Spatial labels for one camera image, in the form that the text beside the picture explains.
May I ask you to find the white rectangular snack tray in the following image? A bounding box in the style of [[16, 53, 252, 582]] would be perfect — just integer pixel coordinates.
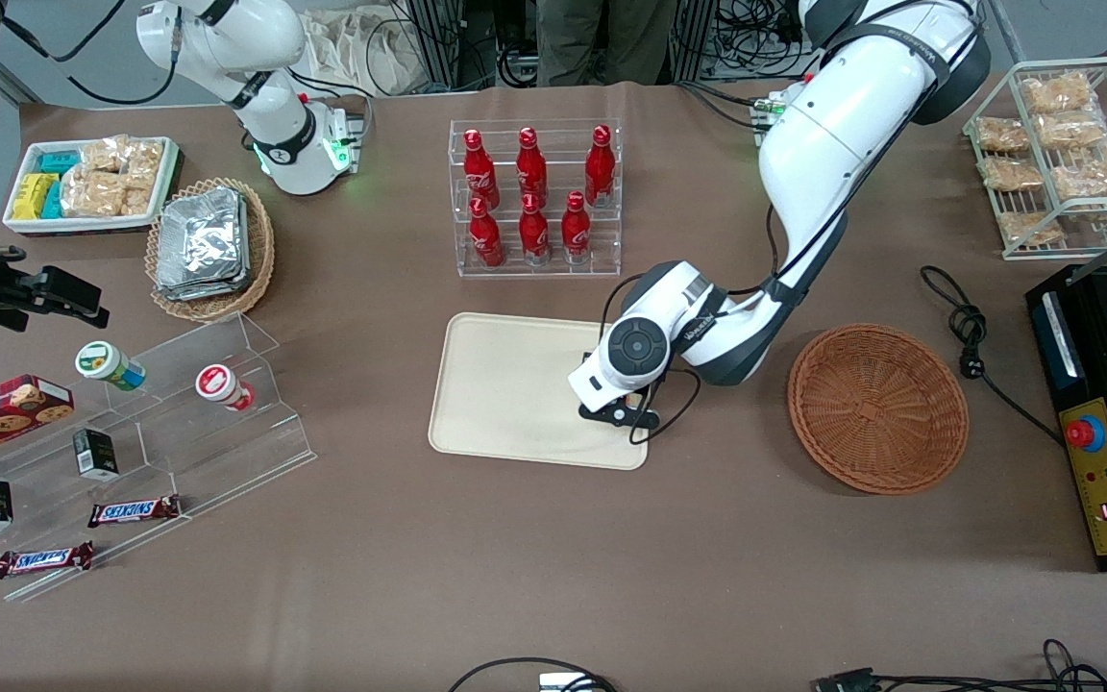
[[3, 136, 180, 236]]

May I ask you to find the cream rectangular tray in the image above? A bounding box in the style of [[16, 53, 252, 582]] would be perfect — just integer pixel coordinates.
[[429, 312, 653, 471]]

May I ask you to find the oval light wicker basket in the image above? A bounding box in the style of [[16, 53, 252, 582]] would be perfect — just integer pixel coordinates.
[[145, 177, 276, 323]]

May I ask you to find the round brown wicker basket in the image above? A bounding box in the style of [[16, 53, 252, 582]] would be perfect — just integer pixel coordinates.
[[787, 324, 971, 496]]

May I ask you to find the green lid white cup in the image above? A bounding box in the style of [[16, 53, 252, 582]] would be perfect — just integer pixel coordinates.
[[75, 340, 146, 391]]

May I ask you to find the clear bag of rice crackers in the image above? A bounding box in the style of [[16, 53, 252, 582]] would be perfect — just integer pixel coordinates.
[[80, 136, 166, 185], [61, 171, 154, 218]]

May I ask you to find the yellow snack packet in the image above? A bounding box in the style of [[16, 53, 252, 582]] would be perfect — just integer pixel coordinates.
[[12, 173, 57, 220]]

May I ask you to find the stack of silver foil packets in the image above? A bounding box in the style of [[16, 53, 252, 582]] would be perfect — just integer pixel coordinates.
[[156, 186, 250, 302]]

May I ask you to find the clear acrylic bottle rack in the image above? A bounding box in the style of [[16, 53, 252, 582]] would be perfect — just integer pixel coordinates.
[[449, 118, 623, 279]]

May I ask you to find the red lid white cup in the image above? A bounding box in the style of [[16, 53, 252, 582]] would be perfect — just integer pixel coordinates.
[[195, 363, 255, 412]]

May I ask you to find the red cola bottle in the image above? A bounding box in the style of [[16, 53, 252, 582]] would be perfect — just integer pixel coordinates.
[[519, 192, 552, 267], [561, 191, 593, 265], [516, 127, 548, 203], [468, 197, 505, 268], [584, 125, 616, 208], [462, 129, 501, 209]]

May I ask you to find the clear acrylic stepped stand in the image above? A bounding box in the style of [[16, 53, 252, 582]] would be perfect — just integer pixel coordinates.
[[0, 312, 317, 604]]

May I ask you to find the brown snickers bar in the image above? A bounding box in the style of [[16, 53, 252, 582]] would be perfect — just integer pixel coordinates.
[[0, 541, 94, 580], [87, 494, 182, 529]]

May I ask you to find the black connector plug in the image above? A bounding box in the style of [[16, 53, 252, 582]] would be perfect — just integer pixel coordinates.
[[813, 668, 879, 692]]

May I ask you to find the person in dark trousers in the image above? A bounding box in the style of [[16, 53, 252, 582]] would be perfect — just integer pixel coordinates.
[[534, 0, 679, 87]]

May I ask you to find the rice cracker pack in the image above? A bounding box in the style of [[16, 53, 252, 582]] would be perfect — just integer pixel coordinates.
[[998, 211, 1064, 247], [981, 157, 1045, 191], [974, 117, 1030, 153], [1020, 72, 1096, 114], [1051, 159, 1107, 201], [1034, 111, 1107, 150]]

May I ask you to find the black control box yellow panel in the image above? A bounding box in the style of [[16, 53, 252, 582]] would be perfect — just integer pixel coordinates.
[[1026, 264, 1107, 575]]

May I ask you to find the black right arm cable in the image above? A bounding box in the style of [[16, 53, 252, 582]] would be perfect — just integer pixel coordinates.
[[0, 0, 180, 107]]

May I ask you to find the black looped cable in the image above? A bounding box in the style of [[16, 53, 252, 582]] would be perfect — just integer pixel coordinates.
[[448, 657, 617, 692]]

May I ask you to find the black power cable with plug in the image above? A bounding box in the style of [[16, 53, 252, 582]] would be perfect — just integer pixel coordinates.
[[919, 266, 1064, 445]]

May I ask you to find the black tangled cable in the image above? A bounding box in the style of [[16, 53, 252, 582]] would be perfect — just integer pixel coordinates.
[[875, 639, 1107, 692]]

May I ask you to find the white wire rack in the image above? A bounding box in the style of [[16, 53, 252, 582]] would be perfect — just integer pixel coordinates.
[[962, 58, 1107, 261]]

